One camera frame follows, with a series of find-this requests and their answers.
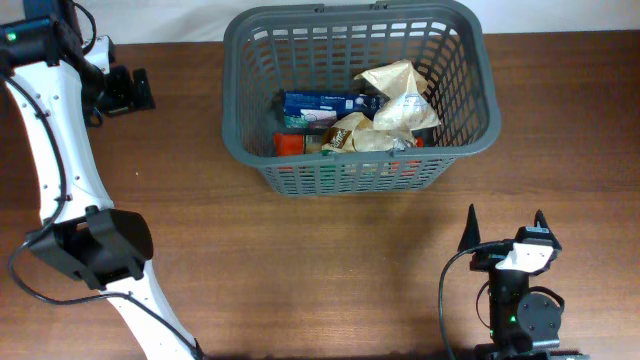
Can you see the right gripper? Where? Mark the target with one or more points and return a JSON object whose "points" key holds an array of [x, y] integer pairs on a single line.
{"points": [[488, 258]]}

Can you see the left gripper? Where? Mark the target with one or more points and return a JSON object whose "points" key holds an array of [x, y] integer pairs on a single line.
{"points": [[126, 98]]}

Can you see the beige paper bag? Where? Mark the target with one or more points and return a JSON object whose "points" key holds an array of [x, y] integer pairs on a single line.
{"points": [[407, 107]]}

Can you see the brown snack bag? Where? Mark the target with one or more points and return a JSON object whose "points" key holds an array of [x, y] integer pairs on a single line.
{"points": [[356, 133]]}

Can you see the orange spaghetti packet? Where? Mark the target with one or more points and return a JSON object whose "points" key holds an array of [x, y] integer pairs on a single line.
{"points": [[293, 144]]}

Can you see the blue carton box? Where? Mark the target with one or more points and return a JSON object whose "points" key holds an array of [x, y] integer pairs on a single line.
{"points": [[321, 110]]}

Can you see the grey plastic basket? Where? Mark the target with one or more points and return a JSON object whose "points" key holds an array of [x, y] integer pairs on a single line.
{"points": [[274, 49]]}

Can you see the green lid jar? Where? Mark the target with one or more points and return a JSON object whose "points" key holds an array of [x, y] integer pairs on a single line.
{"points": [[328, 173]]}

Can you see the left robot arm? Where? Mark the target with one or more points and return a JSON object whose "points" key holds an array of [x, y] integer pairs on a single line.
{"points": [[64, 85]]}

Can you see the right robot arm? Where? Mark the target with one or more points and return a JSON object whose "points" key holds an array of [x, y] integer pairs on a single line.
{"points": [[524, 320]]}

